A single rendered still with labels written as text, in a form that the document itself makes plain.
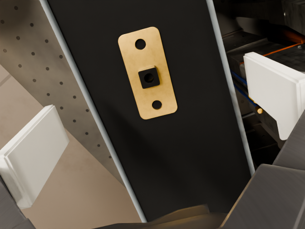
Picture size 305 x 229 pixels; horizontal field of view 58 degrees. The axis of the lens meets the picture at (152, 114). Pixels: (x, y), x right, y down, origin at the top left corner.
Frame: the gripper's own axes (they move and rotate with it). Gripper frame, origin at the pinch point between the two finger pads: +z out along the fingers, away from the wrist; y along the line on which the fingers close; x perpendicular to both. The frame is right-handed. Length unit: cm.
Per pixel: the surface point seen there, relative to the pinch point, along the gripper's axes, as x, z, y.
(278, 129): -12.0, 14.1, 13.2
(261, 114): -12.2, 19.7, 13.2
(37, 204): -89, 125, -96
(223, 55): 0.0, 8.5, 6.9
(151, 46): 2.4, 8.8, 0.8
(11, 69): 0, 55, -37
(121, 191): -93, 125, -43
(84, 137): -24, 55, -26
